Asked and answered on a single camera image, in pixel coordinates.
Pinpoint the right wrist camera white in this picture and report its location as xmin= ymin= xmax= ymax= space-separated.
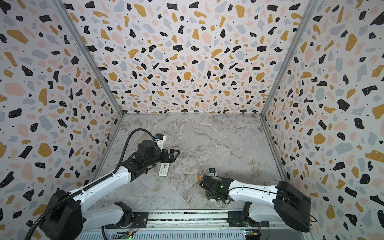
xmin=209 ymin=168 xmax=217 ymax=177

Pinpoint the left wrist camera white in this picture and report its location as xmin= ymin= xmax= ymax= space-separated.
xmin=155 ymin=134 xmax=167 ymax=150

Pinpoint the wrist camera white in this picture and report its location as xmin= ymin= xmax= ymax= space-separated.
xmin=209 ymin=168 xmax=217 ymax=177
xmin=155 ymin=134 xmax=167 ymax=150

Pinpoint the aluminium mounting rail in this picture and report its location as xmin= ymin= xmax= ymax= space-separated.
xmin=77 ymin=209 xmax=316 ymax=240

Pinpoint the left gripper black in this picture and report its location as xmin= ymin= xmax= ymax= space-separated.
xmin=144 ymin=147 xmax=180 ymax=168

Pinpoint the white remote control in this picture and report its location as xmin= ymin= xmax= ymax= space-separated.
xmin=159 ymin=163 xmax=170 ymax=177

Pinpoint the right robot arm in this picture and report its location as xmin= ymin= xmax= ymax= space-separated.
xmin=199 ymin=175 xmax=311 ymax=233

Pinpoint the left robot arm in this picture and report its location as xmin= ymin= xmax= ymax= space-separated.
xmin=38 ymin=139 xmax=180 ymax=240

